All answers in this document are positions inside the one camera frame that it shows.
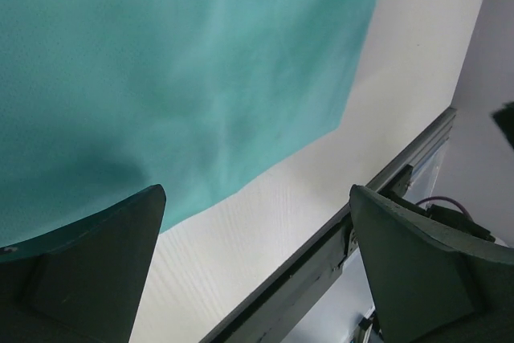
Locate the teal t shirt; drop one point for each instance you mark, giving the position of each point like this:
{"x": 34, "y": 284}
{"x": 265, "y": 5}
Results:
{"x": 102, "y": 98}

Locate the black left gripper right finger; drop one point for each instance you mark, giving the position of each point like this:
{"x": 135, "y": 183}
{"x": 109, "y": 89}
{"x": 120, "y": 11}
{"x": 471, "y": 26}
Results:
{"x": 431, "y": 282}

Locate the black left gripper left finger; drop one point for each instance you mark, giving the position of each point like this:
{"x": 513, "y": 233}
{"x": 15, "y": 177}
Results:
{"x": 82, "y": 282}

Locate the aluminium frame post right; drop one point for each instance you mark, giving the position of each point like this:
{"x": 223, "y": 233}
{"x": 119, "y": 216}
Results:
{"x": 277, "y": 305}

